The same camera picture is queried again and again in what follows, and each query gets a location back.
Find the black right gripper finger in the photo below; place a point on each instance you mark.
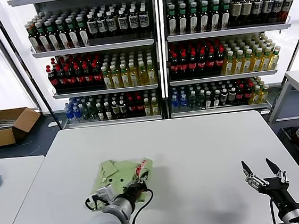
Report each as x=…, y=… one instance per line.
x=273, y=168
x=254, y=179

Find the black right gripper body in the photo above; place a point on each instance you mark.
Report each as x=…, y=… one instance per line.
x=277, y=187

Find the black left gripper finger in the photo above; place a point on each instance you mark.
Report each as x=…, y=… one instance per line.
x=140, y=180
x=145, y=178

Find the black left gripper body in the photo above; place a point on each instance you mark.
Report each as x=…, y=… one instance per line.
x=136, y=191

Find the light green polo shirt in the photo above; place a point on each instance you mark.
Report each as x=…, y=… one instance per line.
x=118, y=174

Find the dark grey storage crate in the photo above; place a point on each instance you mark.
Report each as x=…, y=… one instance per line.
x=289, y=140

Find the grey metal side table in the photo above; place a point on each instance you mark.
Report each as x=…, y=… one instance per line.
x=286, y=119

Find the small yellow juice bottle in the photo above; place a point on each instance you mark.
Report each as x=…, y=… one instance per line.
x=255, y=95
x=264, y=93
x=147, y=108
x=155, y=107

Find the small red-label cola bottle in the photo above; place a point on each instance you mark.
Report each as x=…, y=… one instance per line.
x=132, y=108
x=240, y=95
x=140, y=107
x=248, y=94

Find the small white-label dark bottle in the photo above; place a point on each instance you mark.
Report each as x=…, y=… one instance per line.
x=115, y=110
x=232, y=95
x=123, y=109
x=224, y=96

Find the small black white-cap bottle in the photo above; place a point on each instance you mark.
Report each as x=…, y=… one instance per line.
x=100, y=113
x=107, y=112
x=215, y=99
x=208, y=100

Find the blue water bottle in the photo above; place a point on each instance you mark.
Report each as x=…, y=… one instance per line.
x=77, y=112
x=175, y=101
x=70, y=113
x=183, y=101

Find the dark green drink bottle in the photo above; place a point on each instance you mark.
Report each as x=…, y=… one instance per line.
x=93, y=112
x=86, y=113
x=201, y=99
x=192, y=100

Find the white paper scrap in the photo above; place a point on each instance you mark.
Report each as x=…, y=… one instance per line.
x=52, y=124

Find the red-cap cola bottle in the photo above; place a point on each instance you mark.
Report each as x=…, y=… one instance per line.
x=202, y=65
x=211, y=64
x=80, y=79
x=175, y=67
x=193, y=66
x=220, y=63
x=71, y=80
x=184, y=66
x=89, y=78
x=98, y=77
x=53, y=82
x=62, y=81

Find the grey metal shelf unit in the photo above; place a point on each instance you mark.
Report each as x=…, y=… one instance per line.
x=224, y=32
x=92, y=48

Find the green-cap dark tea bottle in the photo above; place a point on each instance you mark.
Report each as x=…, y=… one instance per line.
x=43, y=41
x=183, y=23
x=225, y=18
x=34, y=41
x=194, y=21
x=205, y=20
x=74, y=38
x=215, y=19
x=53, y=40
x=84, y=36
x=172, y=24
x=63, y=39

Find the white-label dark drink bottle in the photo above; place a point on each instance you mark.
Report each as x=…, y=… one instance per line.
x=277, y=7
x=92, y=27
x=112, y=24
x=267, y=8
x=144, y=20
x=133, y=21
x=102, y=25
x=257, y=8
x=123, y=22

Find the beige-label dark drink bottle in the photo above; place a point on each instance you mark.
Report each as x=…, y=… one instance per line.
x=237, y=12
x=247, y=10

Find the red-label dark drink bottle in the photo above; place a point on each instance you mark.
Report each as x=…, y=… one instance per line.
x=287, y=8

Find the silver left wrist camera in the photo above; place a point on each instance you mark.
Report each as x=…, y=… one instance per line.
x=107, y=193

